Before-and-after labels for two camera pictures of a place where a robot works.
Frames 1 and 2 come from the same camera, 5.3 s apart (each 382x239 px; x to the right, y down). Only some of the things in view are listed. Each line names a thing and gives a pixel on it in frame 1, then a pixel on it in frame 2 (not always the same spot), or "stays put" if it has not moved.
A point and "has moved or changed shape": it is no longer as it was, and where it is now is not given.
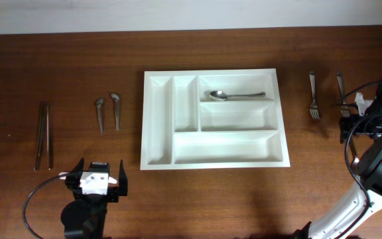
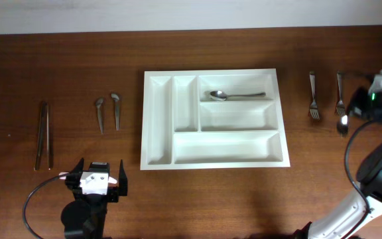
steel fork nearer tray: (314, 107) stays put
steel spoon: (220, 96) stays put
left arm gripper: (114, 191) stays put
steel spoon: (355, 162) has moved or changed shape
